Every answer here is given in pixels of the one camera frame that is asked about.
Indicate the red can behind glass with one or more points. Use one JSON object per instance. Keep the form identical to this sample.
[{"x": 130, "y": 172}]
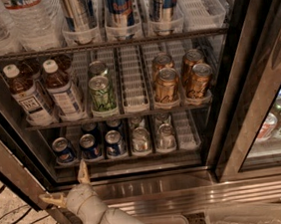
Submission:
[{"x": 267, "y": 127}]

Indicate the silver can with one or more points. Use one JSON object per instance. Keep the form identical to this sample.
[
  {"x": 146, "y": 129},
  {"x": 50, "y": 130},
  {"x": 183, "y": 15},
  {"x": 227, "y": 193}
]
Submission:
[
  {"x": 141, "y": 139},
  {"x": 162, "y": 118},
  {"x": 165, "y": 137},
  {"x": 136, "y": 121}
]

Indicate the back silver can right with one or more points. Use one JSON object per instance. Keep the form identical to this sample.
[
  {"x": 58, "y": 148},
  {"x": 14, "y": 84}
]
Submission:
[{"x": 162, "y": 118}]

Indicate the tea bottle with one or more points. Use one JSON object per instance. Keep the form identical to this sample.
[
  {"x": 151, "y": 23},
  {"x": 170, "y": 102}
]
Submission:
[
  {"x": 29, "y": 94},
  {"x": 62, "y": 89}
]

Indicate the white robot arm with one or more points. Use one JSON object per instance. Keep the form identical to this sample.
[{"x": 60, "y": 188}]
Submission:
[{"x": 111, "y": 214}]

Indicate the right red bull can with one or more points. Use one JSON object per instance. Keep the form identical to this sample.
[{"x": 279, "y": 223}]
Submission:
[{"x": 161, "y": 14}]

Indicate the empty white shelf tray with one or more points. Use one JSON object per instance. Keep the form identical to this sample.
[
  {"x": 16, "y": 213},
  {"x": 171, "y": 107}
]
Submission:
[{"x": 133, "y": 86}]

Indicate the front left gold can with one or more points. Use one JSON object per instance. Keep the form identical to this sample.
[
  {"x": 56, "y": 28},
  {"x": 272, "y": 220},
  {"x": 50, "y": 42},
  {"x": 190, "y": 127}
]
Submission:
[{"x": 166, "y": 86}]

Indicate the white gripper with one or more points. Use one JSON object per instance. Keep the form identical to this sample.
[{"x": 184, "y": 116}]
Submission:
[{"x": 76, "y": 197}]

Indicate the back right gold can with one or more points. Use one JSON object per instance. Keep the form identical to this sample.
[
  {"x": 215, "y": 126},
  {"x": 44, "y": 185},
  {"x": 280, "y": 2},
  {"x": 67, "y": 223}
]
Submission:
[{"x": 191, "y": 57}]

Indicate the front right gold can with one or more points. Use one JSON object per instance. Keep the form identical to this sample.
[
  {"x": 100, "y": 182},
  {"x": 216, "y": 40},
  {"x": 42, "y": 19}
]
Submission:
[{"x": 198, "y": 84}]

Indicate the left front tea bottle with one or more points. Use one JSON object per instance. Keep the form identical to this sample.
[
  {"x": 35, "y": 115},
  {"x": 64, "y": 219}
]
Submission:
[{"x": 29, "y": 94}]

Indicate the front green can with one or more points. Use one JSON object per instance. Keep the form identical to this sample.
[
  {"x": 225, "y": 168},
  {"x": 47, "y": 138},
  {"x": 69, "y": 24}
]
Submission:
[{"x": 102, "y": 94}]

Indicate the front silver can right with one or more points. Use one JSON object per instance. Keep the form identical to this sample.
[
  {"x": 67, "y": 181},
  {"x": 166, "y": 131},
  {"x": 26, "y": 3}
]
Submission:
[{"x": 165, "y": 137}]

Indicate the back left gold can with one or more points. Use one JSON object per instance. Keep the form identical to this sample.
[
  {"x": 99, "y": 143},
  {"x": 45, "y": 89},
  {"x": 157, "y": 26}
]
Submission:
[{"x": 161, "y": 60}]

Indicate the pepsi can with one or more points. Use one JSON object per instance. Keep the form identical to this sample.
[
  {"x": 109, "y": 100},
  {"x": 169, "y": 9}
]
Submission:
[
  {"x": 115, "y": 124},
  {"x": 115, "y": 143},
  {"x": 64, "y": 151},
  {"x": 92, "y": 129},
  {"x": 89, "y": 147}
]

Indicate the back green can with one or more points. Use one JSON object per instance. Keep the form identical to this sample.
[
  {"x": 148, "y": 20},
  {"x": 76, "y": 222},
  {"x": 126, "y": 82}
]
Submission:
[{"x": 98, "y": 68}]

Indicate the right water bottle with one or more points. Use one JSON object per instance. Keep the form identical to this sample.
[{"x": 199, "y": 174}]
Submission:
[{"x": 35, "y": 23}]

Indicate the front silver can left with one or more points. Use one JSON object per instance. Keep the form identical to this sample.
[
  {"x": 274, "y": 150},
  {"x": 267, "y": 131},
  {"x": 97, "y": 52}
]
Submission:
[{"x": 141, "y": 139}]

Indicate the back silver can left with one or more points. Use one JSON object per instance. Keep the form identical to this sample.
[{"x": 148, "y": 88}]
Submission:
[{"x": 136, "y": 121}]

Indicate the middle red bull can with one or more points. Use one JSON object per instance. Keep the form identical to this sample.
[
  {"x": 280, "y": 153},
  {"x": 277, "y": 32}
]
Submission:
[{"x": 121, "y": 16}]

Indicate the right clear plastic bin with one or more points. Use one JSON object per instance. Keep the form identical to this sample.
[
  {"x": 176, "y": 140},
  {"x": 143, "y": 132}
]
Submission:
[{"x": 244, "y": 214}]

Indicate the gold can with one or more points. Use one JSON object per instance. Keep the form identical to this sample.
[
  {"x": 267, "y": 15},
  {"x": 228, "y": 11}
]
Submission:
[
  {"x": 198, "y": 84},
  {"x": 191, "y": 57},
  {"x": 166, "y": 86},
  {"x": 161, "y": 60}
]

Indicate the right front tea bottle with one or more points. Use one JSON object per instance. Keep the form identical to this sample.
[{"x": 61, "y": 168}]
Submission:
[{"x": 62, "y": 89}]

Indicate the open fridge glass door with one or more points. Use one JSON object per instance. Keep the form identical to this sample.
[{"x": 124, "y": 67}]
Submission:
[{"x": 23, "y": 173}]

